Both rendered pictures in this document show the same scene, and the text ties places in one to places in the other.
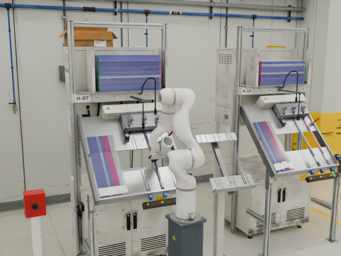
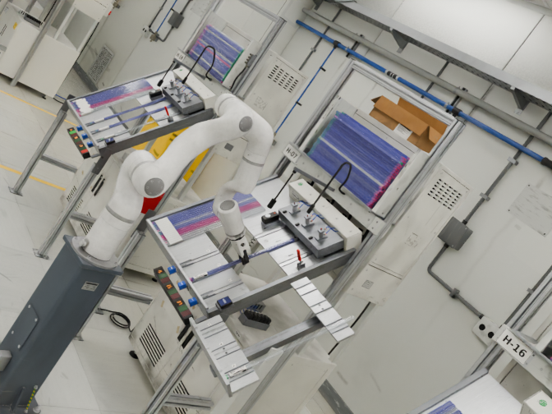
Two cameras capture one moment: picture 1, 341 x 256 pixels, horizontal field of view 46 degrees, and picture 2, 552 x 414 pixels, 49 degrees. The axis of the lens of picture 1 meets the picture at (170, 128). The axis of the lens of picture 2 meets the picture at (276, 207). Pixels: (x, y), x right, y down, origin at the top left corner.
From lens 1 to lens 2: 3.00 m
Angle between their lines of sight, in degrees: 68
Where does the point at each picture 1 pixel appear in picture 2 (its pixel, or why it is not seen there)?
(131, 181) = (192, 245)
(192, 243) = (56, 276)
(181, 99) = (223, 110)
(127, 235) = (172, 344)
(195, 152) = (147, 163)
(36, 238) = not seen: hidden behind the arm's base
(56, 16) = (504, 155)
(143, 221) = not seen: hidden behind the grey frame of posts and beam
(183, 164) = (127, 165)
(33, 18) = (476, 143)
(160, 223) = (201, 379)
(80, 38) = (384, 111)
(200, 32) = not seen: outside the picture
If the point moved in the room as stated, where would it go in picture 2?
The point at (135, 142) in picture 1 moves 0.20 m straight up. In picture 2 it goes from (268, 235) to (292, 200)
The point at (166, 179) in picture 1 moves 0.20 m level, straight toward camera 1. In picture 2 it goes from (213, 281) to (172, 259)
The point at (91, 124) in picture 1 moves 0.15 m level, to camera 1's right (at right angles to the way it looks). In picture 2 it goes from (273, 189) to (279, 199)
